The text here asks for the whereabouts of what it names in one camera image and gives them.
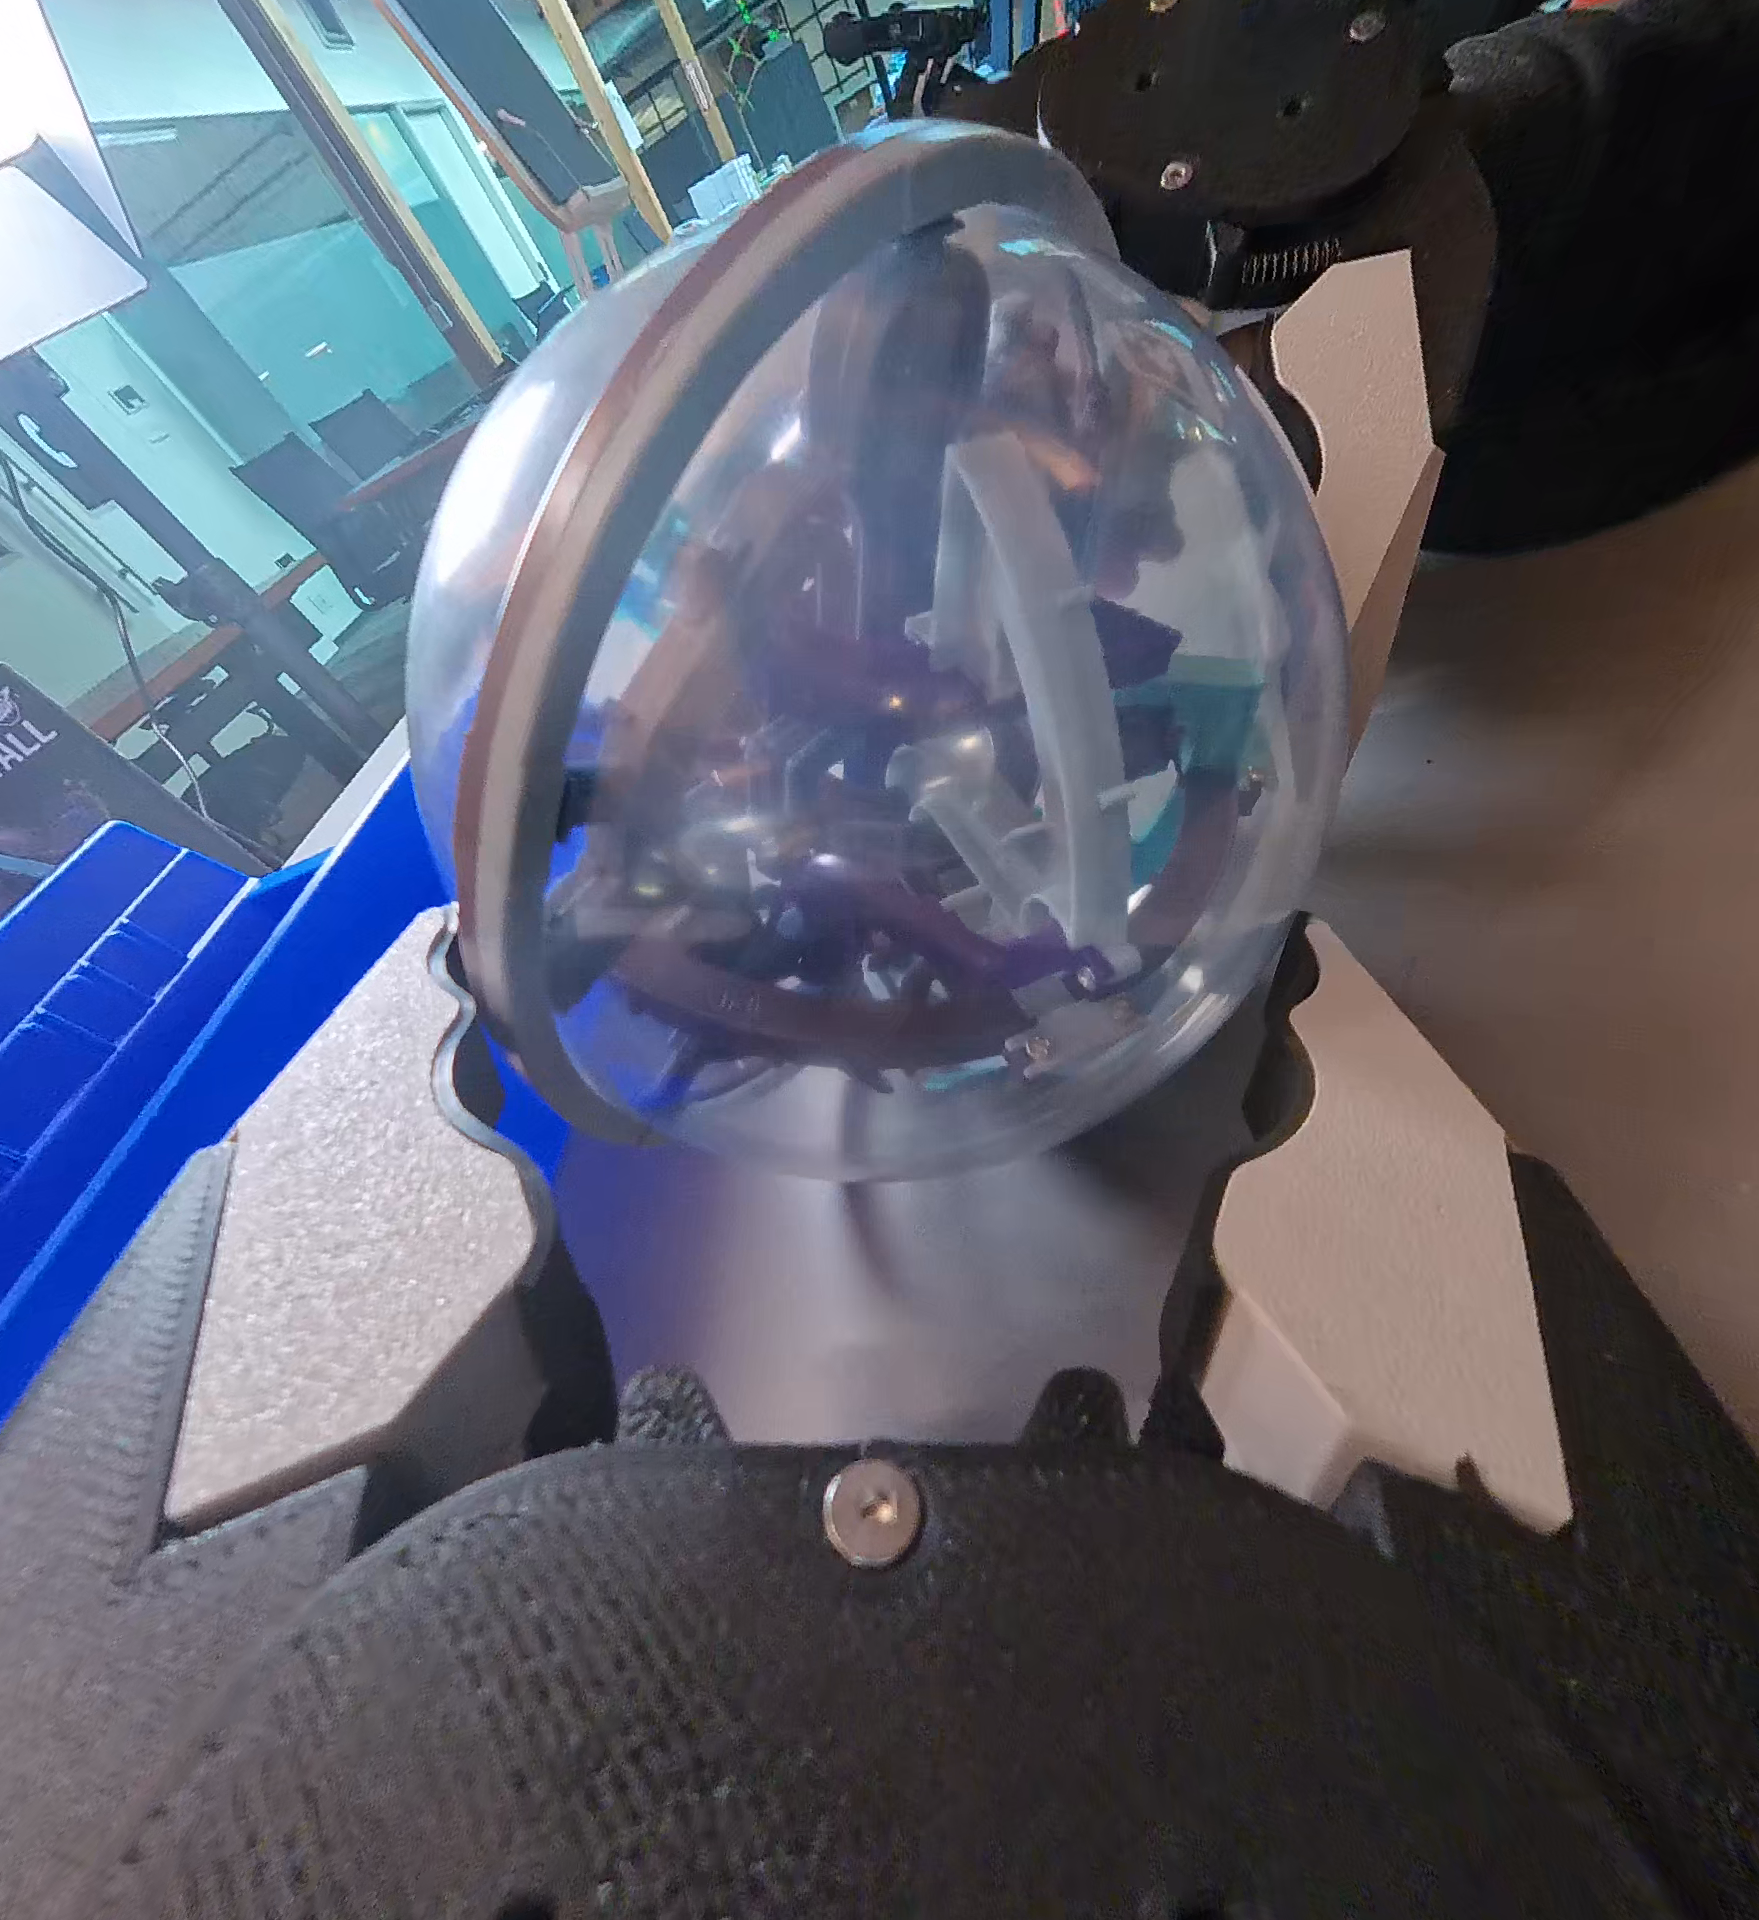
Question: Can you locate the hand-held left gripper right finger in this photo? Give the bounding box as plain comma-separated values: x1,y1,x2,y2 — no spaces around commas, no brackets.
1159,916,1580,1534

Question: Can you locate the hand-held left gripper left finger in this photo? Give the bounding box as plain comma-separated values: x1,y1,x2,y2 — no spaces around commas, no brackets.
159,901,625,1533

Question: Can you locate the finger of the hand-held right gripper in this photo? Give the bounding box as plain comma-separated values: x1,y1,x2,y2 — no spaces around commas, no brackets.
1231,250,1439,741

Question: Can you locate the clear plastic maze ball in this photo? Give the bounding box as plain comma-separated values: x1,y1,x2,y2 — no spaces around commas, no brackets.
406,121,1355,1178

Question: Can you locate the dark blue maze ball box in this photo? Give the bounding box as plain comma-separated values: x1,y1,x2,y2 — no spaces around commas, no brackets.
0,646,256,992

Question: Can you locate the blue plastic bin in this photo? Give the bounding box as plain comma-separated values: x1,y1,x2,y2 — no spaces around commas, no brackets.
0,767,569,1538

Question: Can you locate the white light panel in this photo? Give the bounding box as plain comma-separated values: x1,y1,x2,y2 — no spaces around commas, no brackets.
0,0,155,397

